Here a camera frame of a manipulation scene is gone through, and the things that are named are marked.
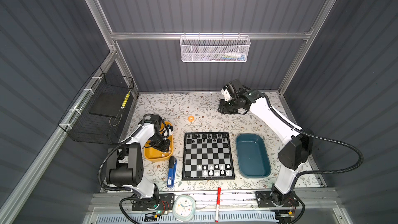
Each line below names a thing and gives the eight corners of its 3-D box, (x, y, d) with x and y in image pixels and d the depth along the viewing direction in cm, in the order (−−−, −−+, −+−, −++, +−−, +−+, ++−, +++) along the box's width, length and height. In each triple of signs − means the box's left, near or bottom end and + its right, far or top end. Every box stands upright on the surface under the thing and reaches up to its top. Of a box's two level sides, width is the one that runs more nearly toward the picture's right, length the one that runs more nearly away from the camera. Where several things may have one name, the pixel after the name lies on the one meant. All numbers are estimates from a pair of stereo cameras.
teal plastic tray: (239, 178, 83) (241, 174, 77) (233, 138, 98) (235, 133, 92) (269, 178, 82) (273, 174, 77) (259, 138, 97) (262, 133, 92)
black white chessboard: (181, 180, 82) (180, 178, 80) (185, 134, 100) (184, 131, 98) (234, 180, 82) (234, 178, 80) (228, 133, 100) (228, 131, 98)
